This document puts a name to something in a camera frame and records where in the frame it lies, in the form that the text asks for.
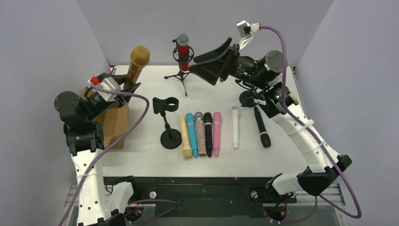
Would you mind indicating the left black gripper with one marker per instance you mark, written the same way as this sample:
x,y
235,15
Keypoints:
x,y
121,97

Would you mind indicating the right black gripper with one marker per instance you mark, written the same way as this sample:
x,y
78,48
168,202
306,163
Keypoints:
x,y
228,64

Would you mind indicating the black tripod shock-mount stand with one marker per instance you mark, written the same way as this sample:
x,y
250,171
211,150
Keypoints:
x,y
181,75

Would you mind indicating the gold microphone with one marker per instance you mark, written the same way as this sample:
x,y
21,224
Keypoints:
x,y
139,58

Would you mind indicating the brown cardboard box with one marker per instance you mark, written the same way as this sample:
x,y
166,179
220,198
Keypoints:
x,y
115,123

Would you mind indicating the red glitter microphone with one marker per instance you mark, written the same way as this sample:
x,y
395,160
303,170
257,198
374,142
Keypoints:
x,y
183,50

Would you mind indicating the black round-base shock-mount stand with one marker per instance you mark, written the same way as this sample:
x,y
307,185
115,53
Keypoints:
x,y
246,99

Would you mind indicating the white microphone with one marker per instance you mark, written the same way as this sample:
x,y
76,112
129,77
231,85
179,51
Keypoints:
x,y
235,126

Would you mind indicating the pink microphone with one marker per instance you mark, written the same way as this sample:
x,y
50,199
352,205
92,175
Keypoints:
x,y
217,119

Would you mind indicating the black microphone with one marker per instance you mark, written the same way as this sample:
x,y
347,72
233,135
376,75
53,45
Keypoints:
x,y
208,133
264,136

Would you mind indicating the blue microphone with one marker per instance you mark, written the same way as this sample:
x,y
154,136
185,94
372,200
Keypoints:
x,y
189,118

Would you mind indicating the silver glitter microphone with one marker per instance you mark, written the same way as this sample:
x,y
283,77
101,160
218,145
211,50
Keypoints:
x,y
200,133

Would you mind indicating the cream microphone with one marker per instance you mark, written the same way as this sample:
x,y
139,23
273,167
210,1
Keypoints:
x,y
186,148

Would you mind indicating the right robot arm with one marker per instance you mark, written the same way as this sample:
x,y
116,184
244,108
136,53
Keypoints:
x,y
263,77

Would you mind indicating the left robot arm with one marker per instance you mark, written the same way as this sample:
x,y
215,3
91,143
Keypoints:
x,y
85,139

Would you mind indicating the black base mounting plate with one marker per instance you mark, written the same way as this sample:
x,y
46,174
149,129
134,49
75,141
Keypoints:
x,y
238,195

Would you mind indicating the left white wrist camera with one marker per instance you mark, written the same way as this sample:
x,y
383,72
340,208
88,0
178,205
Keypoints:
x,y
108,84

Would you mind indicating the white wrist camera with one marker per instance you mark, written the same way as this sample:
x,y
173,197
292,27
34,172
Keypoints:
x,y
108,84
246,31

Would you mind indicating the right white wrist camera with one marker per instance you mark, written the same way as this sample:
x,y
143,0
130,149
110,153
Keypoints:
x,y
246,31

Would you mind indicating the aluminium frame rail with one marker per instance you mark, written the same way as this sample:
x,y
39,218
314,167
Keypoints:
x,y
332,193

